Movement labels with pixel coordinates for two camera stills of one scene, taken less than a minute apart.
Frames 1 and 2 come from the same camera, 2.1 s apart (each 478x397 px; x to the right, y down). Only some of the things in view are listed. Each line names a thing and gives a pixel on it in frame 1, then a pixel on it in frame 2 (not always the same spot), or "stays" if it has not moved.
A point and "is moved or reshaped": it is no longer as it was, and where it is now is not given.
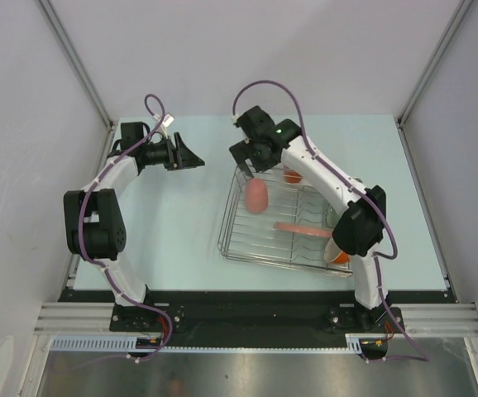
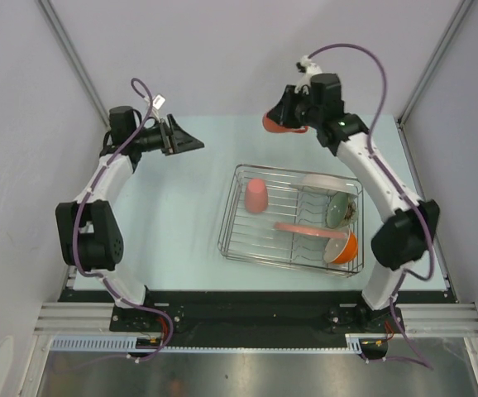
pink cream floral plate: x=311 y=230 stays
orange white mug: x=292 y=176 is moved or reshaped
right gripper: x=243 y=150 -> x=283 y=113
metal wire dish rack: x=279 y=217 stays
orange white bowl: x=333 y=254 stays
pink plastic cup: x=256 y=195 stays
